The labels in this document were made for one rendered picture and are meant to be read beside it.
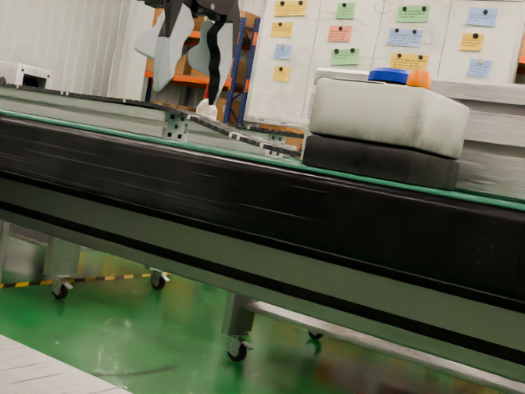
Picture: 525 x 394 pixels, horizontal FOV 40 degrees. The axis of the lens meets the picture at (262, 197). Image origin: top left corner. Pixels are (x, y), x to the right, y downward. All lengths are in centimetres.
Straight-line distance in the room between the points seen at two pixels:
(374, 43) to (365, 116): 347
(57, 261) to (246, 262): 271
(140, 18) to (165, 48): 809
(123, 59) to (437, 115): 858
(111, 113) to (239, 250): 36
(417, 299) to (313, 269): 8
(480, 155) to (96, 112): 48
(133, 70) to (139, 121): 798
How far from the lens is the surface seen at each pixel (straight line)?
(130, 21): 904
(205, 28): 83
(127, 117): 83
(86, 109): 88
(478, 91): 56
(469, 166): 56
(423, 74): 46
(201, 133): 100
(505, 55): 368
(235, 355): 272
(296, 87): 409
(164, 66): 75
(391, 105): 46
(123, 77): 896
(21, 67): 154
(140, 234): 60
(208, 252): 56
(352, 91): 47
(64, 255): 324
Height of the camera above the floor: 78
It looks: 4 degrees down
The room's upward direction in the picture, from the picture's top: 10 degrees clockwise
